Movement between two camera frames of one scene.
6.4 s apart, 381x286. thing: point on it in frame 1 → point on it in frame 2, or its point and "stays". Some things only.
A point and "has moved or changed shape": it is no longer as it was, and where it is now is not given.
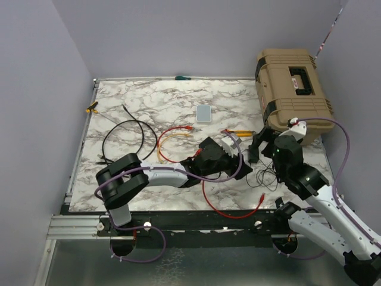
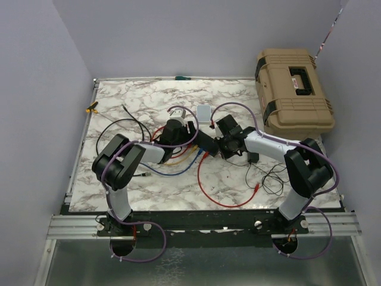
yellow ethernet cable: [162, 140] has moved or changed shape
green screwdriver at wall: [182, 78] stays
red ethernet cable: [184, 127] has moved or changed shape
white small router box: [203, 113] stays
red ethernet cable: [219, 214] → [205, 155]
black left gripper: [233, 163] → [190, 136]
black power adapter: [253, 154] stays
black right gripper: [266, 133] → [227, 154]
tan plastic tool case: [289, 87] stays
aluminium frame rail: [68, 225] stays
